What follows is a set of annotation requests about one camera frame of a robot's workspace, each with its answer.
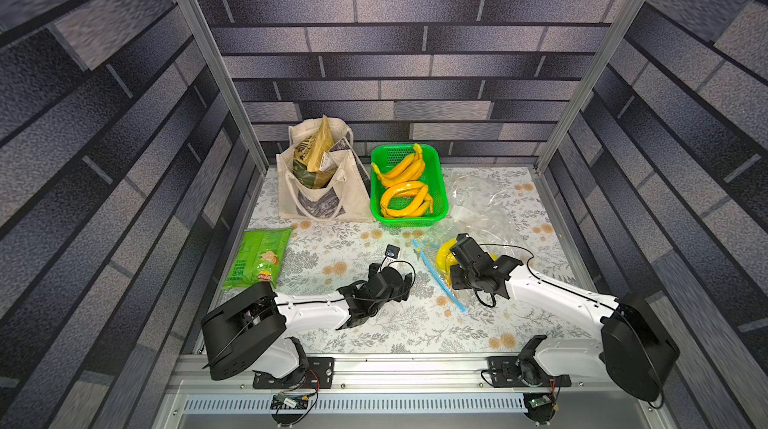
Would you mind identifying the yellow banana bunch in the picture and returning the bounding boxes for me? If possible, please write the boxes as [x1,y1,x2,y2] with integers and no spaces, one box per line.
[385,186,429,218]
[435,238,499,274]

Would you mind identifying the clear zip-top bag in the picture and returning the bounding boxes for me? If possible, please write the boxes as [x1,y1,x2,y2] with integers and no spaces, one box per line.
[447,173,520,244]
[415,219,520,313]

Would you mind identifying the banana with green stem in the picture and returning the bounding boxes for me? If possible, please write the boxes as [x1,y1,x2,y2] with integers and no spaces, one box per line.
[372,157,426,188]

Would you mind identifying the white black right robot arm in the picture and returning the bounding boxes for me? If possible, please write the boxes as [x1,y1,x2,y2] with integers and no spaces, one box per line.
[448,234,680,407]

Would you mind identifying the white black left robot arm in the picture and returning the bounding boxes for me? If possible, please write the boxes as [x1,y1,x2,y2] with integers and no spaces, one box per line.
[201,260,416,381]

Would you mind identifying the beige canvas tote bag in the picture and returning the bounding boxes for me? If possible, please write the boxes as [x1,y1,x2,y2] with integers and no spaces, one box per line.
[276,127,373,222]

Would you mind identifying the green chips bag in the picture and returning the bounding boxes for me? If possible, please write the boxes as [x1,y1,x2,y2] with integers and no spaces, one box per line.
[222,227,293,290]

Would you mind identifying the left circuit board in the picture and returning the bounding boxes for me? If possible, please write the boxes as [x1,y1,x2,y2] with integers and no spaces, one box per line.
[270,392,318,428]

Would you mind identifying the circuit board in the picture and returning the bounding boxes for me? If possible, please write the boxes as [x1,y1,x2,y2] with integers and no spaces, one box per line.
[270,392,318,428]
[523,393,558,426]

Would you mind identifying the green plastic basket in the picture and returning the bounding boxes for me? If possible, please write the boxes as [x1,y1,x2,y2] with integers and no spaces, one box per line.
[371,143,449,227]

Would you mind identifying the right circuit board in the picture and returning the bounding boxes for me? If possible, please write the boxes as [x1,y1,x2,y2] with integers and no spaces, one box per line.
[523,393,558,426]

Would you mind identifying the snack packets in tote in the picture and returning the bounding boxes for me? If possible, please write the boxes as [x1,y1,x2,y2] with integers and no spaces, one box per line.
[289,116,353,189]

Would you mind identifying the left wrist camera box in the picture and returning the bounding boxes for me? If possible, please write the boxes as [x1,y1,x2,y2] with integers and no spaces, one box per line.
[385,244,400,260]

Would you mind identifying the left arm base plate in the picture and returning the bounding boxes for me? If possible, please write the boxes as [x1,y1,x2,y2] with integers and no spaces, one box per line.
[252,357,336,390]

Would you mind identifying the aluminium front rail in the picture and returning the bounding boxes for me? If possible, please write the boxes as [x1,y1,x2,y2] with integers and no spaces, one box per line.
[153,353,607,428]

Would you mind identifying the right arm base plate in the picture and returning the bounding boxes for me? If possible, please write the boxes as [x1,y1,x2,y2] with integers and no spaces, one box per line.
[482,356,572,389]

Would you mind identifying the aluminium frame post right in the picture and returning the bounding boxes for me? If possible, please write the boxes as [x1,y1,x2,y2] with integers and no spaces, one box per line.
[535,0,646,177]

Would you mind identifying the aluminium frame post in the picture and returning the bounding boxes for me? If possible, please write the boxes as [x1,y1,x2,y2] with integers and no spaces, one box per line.
[535,0,646,177]
[176,0,269,176]

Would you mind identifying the aluminium frame post left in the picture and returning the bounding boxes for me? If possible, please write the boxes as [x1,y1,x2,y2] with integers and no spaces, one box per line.
[176,0,269,176]

